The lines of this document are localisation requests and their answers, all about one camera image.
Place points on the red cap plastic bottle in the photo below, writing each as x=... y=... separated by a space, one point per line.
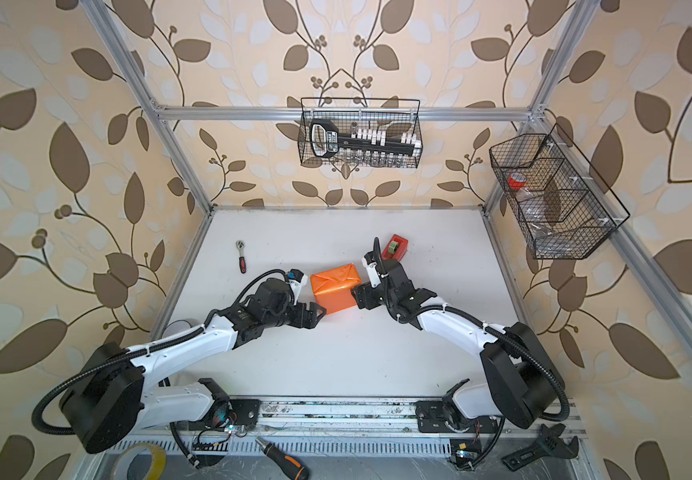
x=532 y=206

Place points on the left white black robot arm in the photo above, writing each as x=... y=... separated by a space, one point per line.
x=123 y=390

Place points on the red tape dispenser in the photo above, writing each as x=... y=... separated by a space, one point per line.
x=396 y=248

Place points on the red handled ratchet wrench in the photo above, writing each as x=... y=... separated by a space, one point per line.
x=240 y=245

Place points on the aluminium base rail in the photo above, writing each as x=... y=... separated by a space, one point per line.
x=361 y=416

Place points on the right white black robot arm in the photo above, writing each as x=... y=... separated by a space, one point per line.
x=522 y=384

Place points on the right black wire basket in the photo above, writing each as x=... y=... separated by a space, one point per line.
x=584 y=210

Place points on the orange black screwdriver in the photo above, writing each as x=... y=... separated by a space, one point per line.
x=290 y=466

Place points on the grey duct tape roll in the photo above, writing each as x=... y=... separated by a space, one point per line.
x=180 y=326

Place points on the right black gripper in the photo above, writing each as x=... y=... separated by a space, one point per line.
x=365 y=291

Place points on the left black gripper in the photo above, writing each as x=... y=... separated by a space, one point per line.
x=313 y=318

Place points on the black wire basket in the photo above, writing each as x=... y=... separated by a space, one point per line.
x=584 y=210
x=396 y=115

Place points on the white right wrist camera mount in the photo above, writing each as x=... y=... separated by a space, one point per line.
x=370 y=264

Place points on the black socket set holder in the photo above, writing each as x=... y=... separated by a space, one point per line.
x=327 y=141

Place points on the back black wire basket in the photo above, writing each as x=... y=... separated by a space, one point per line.
x=396 y=115

